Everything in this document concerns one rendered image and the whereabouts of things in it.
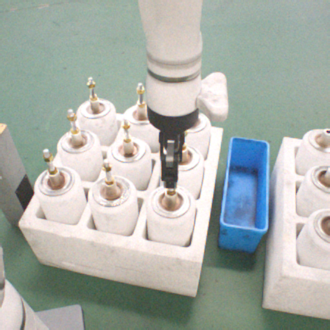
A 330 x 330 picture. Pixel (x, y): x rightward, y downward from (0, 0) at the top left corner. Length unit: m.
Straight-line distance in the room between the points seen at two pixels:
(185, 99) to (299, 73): 1.14
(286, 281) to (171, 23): 0.53
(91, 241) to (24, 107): 0.77
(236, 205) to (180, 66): 0.63
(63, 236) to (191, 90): 0.43
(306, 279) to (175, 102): 0.43
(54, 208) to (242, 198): 0.53
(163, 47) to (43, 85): 1.09
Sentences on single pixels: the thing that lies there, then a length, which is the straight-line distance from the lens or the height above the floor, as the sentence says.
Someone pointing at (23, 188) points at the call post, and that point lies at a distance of 0.91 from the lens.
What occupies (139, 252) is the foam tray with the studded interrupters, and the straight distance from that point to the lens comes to 0.71.
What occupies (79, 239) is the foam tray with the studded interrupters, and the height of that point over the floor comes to 0.17.
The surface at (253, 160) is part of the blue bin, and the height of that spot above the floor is 0.05.
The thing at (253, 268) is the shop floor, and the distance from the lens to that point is 0.91.
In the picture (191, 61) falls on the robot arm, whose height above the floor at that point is 0.57.
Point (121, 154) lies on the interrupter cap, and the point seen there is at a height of 0.25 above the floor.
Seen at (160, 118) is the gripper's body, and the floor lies 0.48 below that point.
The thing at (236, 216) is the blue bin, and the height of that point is 0.00.
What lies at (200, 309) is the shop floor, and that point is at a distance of 0.85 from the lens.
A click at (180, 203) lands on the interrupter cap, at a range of 0.67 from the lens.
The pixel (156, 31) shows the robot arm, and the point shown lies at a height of 0.61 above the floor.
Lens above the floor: 0.80
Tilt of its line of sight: 48 degrees down
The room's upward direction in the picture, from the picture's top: straight up
